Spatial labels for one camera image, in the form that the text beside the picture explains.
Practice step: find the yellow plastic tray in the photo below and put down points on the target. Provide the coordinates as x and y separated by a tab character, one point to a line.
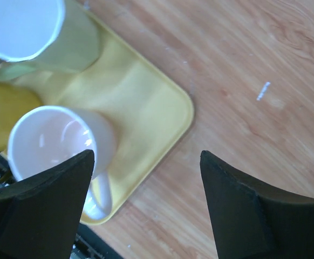
149	111

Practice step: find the yellow black-handled mug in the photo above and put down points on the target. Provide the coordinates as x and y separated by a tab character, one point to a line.
14	103

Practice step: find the pink white mug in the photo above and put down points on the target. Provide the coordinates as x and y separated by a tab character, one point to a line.
49	135

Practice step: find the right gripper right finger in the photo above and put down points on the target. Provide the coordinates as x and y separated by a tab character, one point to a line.
253	219

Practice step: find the white green-handled mug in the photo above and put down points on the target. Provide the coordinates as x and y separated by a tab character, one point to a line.
46	35

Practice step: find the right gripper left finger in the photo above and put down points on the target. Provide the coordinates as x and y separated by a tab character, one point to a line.
39	216

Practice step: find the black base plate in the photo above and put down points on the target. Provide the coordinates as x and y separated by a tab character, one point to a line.
87	244

